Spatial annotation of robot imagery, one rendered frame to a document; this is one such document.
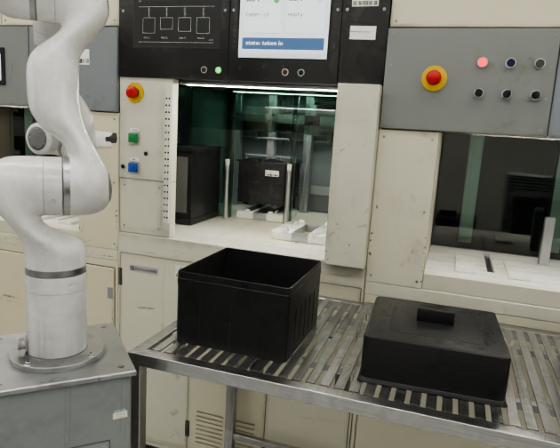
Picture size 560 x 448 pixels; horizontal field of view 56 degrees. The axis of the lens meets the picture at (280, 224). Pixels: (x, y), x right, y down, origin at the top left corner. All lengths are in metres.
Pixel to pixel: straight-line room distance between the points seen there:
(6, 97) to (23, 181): 1.11
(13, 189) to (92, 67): 0.93
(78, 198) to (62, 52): 0.29
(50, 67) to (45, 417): 0.69
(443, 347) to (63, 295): 0.77
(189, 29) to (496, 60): 0.92
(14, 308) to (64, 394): 1.21
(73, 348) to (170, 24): 1.07
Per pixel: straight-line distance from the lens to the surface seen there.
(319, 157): 2.55
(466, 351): 1.13
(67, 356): 1.22
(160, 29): 1.86
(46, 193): 1.12
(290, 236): 1.89
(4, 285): 2.36
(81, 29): 1.21
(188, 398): 2.02
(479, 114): 1.57
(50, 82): 1.17
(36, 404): 1.18
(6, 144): 2.88
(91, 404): 1.20
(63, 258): 1.15
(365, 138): 1.55
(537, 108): 1.58
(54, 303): 1.18
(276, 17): 1.70
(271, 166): 2.22
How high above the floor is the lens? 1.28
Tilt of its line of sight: 11 degrees down
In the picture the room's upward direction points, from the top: 3 degrees clockwise
